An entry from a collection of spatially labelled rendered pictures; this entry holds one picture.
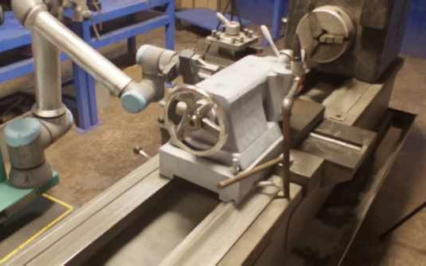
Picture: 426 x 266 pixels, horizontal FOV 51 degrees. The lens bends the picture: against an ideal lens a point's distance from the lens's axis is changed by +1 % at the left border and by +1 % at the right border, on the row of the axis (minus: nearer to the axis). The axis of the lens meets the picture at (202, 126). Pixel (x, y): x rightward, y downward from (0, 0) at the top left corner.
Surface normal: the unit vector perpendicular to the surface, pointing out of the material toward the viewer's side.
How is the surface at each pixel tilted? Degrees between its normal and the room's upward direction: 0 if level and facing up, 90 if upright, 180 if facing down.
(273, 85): 79
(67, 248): 0
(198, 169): 90
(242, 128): 70
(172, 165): 90
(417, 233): 0
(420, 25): 90
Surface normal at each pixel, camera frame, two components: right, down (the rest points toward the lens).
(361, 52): -0.55, 0.39
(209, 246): 0.03, -0.88
